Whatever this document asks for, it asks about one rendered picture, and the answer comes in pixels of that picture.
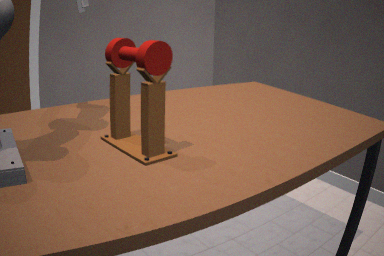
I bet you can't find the red dumbbell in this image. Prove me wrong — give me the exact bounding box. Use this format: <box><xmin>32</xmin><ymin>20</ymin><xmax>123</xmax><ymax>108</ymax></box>
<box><xmin>105</xmin><ymin>38</ymin><xmax>173</xmax><ymax>76</ymax></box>

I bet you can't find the brown two-post stand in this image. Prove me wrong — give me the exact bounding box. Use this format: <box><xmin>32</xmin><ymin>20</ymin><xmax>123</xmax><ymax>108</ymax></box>
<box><xmin>101</xmin><ymin>61</ymin><xmax>178</xmax><ymax>166</ymax></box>

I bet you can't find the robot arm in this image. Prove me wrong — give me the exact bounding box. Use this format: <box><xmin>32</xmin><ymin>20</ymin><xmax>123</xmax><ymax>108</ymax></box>
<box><xmin>0</xmin><ymin>0</ymin><xmax>14</xmax><ymax>40</ymax></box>

